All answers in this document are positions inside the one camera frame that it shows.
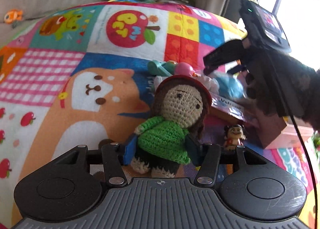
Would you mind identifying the pink pig toy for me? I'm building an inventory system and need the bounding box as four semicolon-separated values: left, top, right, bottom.
174;63;197;77

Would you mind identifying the crochet doll green sweater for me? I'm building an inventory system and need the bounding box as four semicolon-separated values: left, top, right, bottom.
130;75;212;178

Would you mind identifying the pink cardboard box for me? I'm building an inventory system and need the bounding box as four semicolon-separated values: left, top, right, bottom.
238;99;301;149

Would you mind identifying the black cable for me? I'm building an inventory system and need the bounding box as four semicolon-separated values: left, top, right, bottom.
260;50;318;219

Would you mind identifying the colourful cartoon play mat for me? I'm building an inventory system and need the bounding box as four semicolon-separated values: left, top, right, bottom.
1;0;319;228

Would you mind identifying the orange clownfish plush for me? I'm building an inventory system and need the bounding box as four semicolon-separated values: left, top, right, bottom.
4;9;23;24

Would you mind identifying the volcano labelled packet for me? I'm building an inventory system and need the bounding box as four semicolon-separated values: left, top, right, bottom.
210;93;258;125

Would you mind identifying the black haired figurine keychain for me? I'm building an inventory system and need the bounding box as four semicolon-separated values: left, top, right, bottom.
223;124;247;151

